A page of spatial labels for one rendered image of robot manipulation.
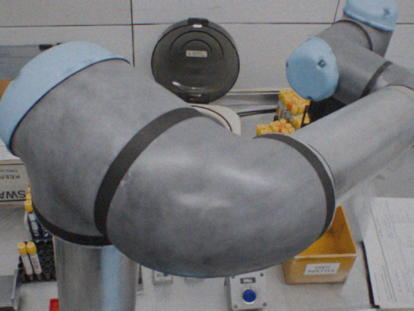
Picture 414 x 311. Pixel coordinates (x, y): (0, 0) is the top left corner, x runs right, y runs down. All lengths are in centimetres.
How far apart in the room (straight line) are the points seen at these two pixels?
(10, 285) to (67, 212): 69
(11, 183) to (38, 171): 82
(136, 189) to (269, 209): 9
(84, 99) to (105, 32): 99
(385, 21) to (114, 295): 50
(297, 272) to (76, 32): 78
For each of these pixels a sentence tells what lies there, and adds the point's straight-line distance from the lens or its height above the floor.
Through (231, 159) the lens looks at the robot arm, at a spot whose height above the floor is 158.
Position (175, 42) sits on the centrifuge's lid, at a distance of 134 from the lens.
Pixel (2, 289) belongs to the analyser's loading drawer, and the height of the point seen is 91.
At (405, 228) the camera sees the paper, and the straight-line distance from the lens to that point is 130.
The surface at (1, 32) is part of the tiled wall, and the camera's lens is 140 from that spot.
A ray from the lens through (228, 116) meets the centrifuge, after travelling 130.
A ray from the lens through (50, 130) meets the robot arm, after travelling 38.
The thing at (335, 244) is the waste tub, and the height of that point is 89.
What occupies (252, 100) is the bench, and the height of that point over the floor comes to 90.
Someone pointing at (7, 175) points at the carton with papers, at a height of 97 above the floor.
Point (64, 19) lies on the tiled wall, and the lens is 136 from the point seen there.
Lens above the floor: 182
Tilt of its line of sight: 44 degrees down
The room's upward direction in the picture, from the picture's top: 5 degrees clockwise
